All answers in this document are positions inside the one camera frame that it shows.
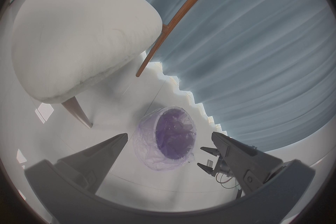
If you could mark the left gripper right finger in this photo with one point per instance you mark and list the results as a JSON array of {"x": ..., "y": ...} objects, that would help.
[{"x": 241, "y": 162}]

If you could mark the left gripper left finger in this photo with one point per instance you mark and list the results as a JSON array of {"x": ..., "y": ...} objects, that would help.
[{"x": 99, "y": 162}]

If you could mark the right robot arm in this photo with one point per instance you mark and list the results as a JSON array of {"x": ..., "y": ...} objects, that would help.
[{"x": 239, "y": 192}]

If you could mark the purple plastic bag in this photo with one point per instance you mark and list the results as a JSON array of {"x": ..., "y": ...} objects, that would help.
[{"x": 173, "y": 136}]

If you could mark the white trash bin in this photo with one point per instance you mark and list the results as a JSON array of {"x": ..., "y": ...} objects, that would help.
[{"x": 145, "y": 139}]

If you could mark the pale blue curtain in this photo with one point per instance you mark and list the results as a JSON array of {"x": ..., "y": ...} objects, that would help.
[{"x": 249, "y": 60}]

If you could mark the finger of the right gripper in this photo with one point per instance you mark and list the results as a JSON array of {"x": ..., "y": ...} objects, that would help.
[
  {"x": 211, "y": 151},
  {"x": 207, "y": 169}
]

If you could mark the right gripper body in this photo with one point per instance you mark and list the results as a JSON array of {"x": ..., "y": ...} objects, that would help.
[{"x": 220, "y": 169}]

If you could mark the white cushioned wooden chair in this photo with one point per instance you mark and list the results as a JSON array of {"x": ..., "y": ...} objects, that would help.
[{"x": 78, "y": 34}]

